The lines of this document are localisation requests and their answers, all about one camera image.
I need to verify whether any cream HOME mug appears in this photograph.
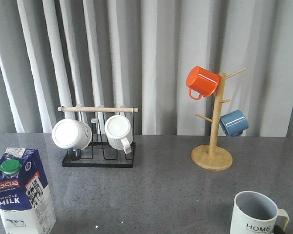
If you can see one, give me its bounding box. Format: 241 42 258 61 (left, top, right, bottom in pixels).
230 191 290 234

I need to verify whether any blue white Pascual milk carton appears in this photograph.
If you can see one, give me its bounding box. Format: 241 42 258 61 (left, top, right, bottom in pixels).
0 147 56 234

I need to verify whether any white ribbed mug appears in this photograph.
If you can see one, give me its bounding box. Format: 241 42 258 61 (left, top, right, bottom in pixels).
105 115 133 154

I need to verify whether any black metal mug rack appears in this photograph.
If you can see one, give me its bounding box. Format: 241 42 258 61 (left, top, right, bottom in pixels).
58 106 138 168

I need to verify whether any orange enamel mug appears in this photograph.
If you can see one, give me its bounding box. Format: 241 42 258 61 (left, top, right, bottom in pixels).
186 66 220 100

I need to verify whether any wooden mug tree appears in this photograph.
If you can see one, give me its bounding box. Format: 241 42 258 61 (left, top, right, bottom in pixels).
191 68 246 171

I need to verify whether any white smooth mug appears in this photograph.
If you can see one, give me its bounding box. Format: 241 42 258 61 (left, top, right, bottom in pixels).
52 119 92 161

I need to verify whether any blue enamel mug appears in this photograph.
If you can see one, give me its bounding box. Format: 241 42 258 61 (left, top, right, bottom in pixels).
220 110 249 138

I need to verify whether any grey pleated curtain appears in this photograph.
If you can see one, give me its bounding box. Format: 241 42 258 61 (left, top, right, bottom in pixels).
0 0 293 137

